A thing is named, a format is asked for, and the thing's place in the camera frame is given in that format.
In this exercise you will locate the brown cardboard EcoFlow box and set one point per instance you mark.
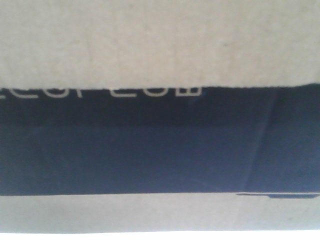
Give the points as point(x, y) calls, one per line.
point(159, 115)

